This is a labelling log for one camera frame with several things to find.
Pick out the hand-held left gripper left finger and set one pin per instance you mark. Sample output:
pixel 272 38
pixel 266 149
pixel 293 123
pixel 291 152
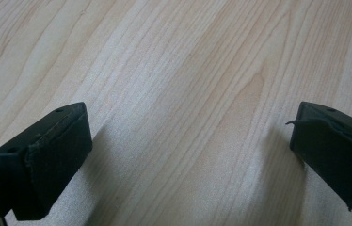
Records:
pixel 48 163

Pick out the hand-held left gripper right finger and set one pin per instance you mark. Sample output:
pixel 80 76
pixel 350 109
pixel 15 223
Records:
pixel 337 157

